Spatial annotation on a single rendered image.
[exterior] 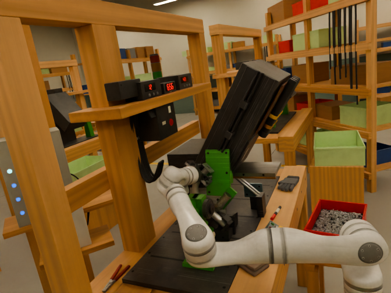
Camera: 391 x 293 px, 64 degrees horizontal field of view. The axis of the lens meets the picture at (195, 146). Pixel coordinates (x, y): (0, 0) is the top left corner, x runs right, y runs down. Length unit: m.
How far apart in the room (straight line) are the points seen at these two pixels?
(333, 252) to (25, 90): 0.94
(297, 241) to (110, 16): 1.07
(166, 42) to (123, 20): 10.45
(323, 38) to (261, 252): 3.80
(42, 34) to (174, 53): 5.12
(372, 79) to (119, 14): 2.84
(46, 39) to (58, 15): 12.66
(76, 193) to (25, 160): 0.30
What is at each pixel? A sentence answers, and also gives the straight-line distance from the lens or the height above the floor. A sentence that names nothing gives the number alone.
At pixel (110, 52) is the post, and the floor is 1.75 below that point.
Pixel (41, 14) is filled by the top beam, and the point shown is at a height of 1.86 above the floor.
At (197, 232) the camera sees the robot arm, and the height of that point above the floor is 1.22.
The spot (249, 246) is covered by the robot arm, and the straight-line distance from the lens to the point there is 0.87.
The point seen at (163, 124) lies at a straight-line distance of 1.41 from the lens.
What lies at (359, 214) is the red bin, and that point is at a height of 0.88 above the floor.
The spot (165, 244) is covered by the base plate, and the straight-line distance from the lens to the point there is 1.47.
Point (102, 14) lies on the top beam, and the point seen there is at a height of 1.89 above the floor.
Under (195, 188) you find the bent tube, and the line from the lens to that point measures 1.42.
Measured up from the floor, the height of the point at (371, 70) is 1.35.
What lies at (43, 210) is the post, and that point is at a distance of 1.08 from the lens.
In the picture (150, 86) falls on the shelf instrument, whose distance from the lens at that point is 1.38.
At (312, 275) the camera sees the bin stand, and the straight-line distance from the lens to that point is 1.52.
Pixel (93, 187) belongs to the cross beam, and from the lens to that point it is 1.34.
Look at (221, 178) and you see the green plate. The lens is 1.40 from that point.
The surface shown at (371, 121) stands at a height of 0.83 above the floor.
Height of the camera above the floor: 1.64
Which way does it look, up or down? 14 degrees down
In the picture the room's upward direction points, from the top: 8 degrees counter-clockwise
